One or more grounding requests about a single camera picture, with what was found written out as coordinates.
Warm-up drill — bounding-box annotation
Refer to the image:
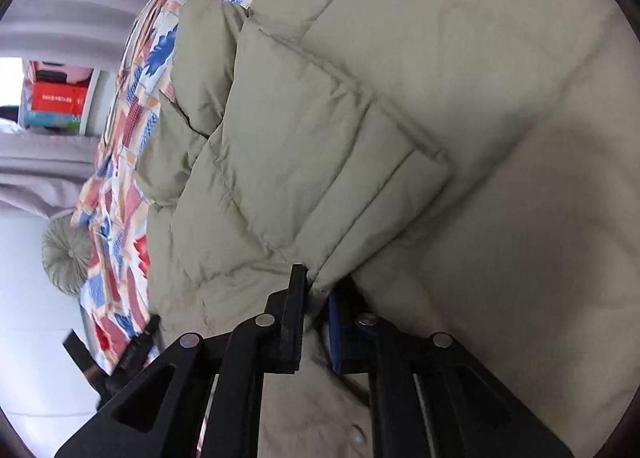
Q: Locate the round grey-green cushion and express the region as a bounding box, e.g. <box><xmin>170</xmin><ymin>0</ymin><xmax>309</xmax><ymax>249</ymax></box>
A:
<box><xmin>41</xmin><ymin>215</ymin><xmax>93</xmax><ymax>296</ymax></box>

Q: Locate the patchwork printed blanket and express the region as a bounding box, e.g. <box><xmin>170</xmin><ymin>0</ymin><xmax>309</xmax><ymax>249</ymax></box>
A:
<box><xmin>70</xmin><ymin>0</ymin><xmax>361</xmax><ymax>379</ymax></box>

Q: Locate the pink box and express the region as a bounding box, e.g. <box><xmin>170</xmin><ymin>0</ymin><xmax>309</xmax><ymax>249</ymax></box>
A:
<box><xmin>34</xmin><ymin>62</ymin><xmax>94</xmax><ymax>84</ymax></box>

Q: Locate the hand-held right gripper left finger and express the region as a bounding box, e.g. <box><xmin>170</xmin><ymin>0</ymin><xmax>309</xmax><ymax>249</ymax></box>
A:
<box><xmin>54</xmin><ymin>264</ymin><xmax>307</xmax><ymax>458</ymax></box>

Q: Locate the teal box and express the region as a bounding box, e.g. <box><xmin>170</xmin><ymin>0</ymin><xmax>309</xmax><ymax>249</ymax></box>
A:
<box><xmin>22</xmin><ymin>112</ymin><xmax>84</xmax><ymax>133</ymax></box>

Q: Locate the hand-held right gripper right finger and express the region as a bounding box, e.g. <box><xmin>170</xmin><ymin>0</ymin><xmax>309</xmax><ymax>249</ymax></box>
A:
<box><xmin>327</xmin><ymin>280</ymin><xmax>574</xmax><ymax>458</ymax></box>

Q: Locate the beige puffer jacket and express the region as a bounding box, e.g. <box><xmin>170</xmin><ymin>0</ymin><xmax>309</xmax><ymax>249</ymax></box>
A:
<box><xmin>135</xmin><ymin>0</ymin><xmax>640</xmax><ymax>458</ymax></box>

